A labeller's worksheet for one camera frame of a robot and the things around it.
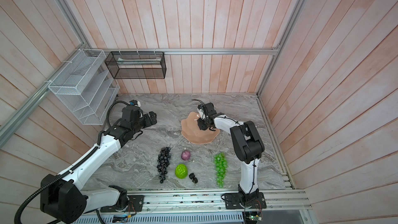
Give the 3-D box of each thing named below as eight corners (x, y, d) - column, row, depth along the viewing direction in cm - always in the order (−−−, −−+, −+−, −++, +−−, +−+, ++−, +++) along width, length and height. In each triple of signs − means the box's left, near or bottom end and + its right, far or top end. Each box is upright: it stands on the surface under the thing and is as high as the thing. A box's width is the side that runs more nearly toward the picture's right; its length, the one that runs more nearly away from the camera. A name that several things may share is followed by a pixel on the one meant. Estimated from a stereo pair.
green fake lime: (175, 178, 82) (174, 175, 77) (176, 167, 86) (175, 163, 81) (187, 178, 82) (187, 175, 77) (188, 167, 86) (187, 163, 81)
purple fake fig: (180, 157, 91) (180, 153, 86) (185, 152, 92) (185, 148, 88) (186, 162, 88) (185, 159, 84) (191, 157, 90) (191, 153, 86)
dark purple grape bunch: (156, 183, 81) (154, 180, 77) (161, 150, 93) (159, 146, 89) (167, 183, 81) (166, 180, 77) (171, 150, 93) (170, 146, 89)
